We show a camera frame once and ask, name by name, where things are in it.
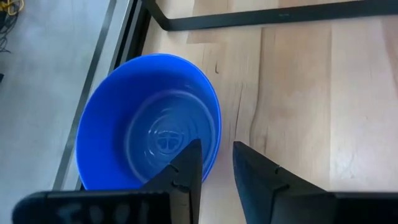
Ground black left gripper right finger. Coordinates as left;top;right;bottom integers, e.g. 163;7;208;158
233;141;398;224

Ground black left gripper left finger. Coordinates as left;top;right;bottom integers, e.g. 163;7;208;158
12;139;203;224

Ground purple plastic mini bowl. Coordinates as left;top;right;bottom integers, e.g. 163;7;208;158
75;53;223;191

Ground black metal mesh shelf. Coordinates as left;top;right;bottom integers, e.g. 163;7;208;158
143;0;398;32

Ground black table edge rail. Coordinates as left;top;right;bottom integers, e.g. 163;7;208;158
52;0;153;191

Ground yellow floor cable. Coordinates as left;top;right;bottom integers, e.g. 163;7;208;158
0;0;25;17

